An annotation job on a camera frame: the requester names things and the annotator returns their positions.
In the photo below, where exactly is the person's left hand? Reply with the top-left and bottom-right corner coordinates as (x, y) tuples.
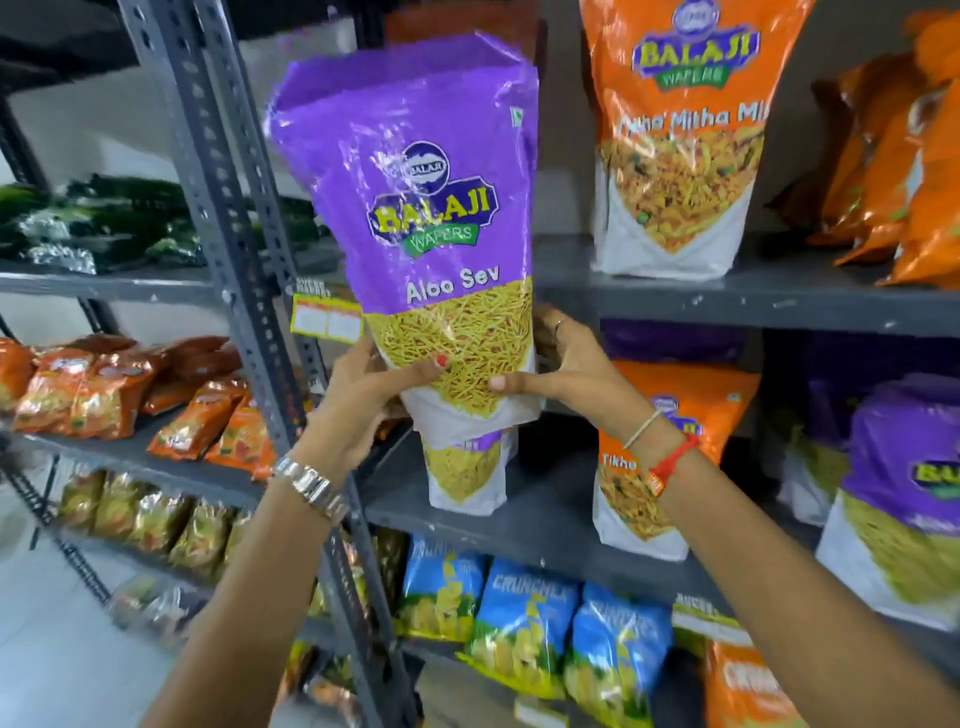
(298, 339), (451, 483)

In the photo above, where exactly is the person's right hand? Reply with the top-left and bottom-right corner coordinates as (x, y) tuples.
(487, 303), (661, 453)

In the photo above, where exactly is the large purple snack bag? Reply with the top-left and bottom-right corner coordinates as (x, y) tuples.
(265, 31), (544, 453)

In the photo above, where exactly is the person's left forearm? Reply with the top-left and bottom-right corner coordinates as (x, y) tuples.
(141, 471), (355, 728)

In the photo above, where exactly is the person's right forearm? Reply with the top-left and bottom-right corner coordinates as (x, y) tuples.
(628, 433), (960, 728)

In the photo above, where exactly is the small purple snack bag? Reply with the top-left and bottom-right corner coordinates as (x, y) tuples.
(418, 426), (520, 519)

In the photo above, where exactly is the yellow shelf price label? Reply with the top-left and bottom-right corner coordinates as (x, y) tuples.
(289, 292), (366, 346)

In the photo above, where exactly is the medium orange snack bag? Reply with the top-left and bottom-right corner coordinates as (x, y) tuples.
(591, 360), (762, 564)

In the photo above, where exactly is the silver wristwatch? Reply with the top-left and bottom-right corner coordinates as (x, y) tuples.
(270, 453), (351, 524)

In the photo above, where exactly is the pile of mixed small packets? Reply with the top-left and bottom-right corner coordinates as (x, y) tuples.
(274, 525), (410, 728)

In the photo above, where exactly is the blue chips bag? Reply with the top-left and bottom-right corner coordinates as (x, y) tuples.
(456, 558), (583, 702)
(396, 535), (490, 645)
(562, 583), (675, 728)

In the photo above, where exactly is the grey metal shelf rack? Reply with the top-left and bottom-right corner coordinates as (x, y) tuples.
(0, 0), (423, 728)
(330, 0), (960, 728)

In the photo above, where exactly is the large orange snack bag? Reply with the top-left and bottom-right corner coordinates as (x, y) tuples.
(579, 0), (819, 282)

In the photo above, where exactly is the row of yellow-green packets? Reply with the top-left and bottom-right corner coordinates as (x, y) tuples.
(55, 468), (255, 580)

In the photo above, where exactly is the row of small orange packets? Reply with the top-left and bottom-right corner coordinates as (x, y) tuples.
(0, 333), (316, 483)

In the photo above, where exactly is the row of green packets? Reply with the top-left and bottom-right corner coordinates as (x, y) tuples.
(0, 174), (331, 276)

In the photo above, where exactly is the pile of clear silver packets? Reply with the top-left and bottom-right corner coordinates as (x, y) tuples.
(106, 573), (207, 648)

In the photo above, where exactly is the dark orange snack bag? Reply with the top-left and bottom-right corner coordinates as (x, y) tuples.
(384, 0), (543, 48)

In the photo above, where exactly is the orange chips bag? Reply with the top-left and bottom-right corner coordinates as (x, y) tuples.
(703, 640), (810, 728)

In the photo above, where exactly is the thin white bracelet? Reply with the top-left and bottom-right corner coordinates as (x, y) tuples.
(621, 408), (666, 453)

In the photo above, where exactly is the red thread bracelet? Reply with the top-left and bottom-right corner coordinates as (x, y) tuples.
(645, 433), (703, 499)

